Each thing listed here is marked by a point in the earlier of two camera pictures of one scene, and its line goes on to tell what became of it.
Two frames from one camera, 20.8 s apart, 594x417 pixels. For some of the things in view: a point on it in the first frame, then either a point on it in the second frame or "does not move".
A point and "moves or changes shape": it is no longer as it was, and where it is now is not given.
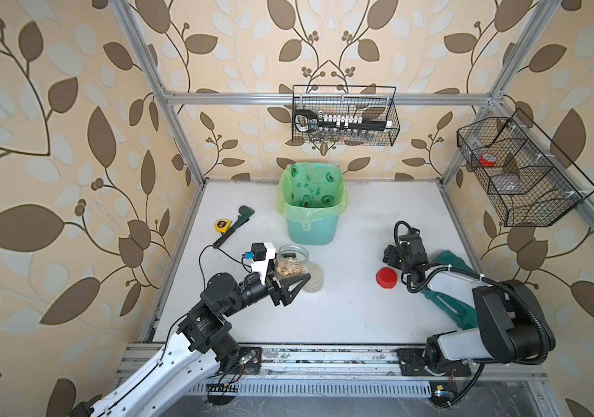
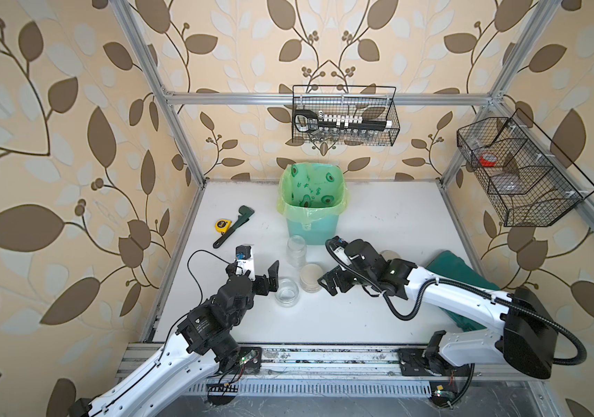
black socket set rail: (309, 120) does not move
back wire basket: (345, 115) does not move
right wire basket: (526, 178) does not move
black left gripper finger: (291, 287) to (273, 276)
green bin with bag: (311, 196) does not move
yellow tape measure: (222, 225) does not move
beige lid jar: (316, 281) does not move
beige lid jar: (292, 261) moves or changes shape
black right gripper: (390, 255) to (329, 284)
